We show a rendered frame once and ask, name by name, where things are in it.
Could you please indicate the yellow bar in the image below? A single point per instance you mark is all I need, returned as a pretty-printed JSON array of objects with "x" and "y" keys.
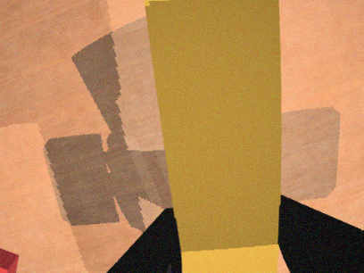
[{"x": 217, "y": 70}]

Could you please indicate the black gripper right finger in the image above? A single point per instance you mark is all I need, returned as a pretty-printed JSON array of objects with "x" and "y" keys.
[{"x": 313, "y": 242}]

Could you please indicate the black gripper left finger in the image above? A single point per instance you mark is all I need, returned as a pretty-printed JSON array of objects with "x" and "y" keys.
[{"x": 156, "y": 251}]

